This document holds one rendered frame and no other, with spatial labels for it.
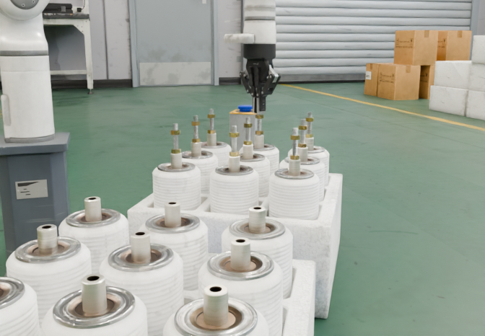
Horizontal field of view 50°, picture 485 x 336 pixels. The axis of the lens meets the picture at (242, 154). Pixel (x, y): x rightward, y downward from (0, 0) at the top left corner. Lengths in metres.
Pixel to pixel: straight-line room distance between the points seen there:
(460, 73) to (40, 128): 3.24
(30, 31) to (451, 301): 0.99
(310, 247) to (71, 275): 0.46
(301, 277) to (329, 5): 5.98
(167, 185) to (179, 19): 5.18
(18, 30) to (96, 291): 0.74
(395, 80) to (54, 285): 4.28
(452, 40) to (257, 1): 3.97
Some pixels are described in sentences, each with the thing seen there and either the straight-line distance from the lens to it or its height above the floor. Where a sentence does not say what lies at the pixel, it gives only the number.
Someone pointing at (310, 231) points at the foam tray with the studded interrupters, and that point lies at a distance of 0.94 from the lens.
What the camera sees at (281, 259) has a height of 0.22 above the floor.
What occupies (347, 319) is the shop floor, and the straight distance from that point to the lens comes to 1.02.
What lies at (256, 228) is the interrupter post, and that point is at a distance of 0.69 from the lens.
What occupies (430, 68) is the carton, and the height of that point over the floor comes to 0.27.
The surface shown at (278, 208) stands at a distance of 0.97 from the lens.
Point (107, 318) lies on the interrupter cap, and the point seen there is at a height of 0.25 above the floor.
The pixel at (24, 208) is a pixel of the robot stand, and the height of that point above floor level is 0.17.
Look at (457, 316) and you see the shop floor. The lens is 1.08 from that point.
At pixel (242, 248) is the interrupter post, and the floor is 0.28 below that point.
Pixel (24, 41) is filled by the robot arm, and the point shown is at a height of 0.50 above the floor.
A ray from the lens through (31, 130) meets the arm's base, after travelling 1.12.
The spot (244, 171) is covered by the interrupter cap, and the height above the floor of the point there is 0.25.
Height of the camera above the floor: 0.50
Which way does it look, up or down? 12 degrees down
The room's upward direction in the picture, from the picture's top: straight up
